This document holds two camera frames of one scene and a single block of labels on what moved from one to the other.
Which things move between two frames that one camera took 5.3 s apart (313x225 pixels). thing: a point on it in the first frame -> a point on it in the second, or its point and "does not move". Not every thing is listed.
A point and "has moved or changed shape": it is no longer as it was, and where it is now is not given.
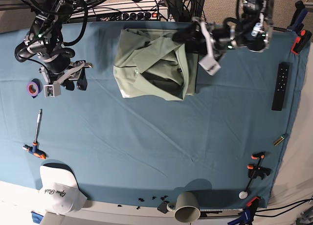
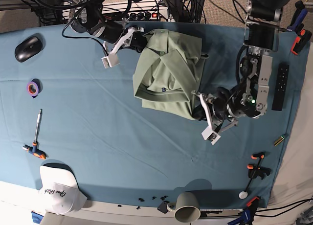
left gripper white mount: x=77 y=72 -> x=133 y=37
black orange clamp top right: x=303 y=36 does not move
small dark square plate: x=163 y=207 does not move
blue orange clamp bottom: x=247 y=214 does not move
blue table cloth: x=226 y=145 does not move
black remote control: x=279 y=96 does not move
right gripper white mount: x=195 y=41 -> x=212 y=134
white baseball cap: x=60 y=193 does not move
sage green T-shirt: x=148 y=64 has moved or changed shape
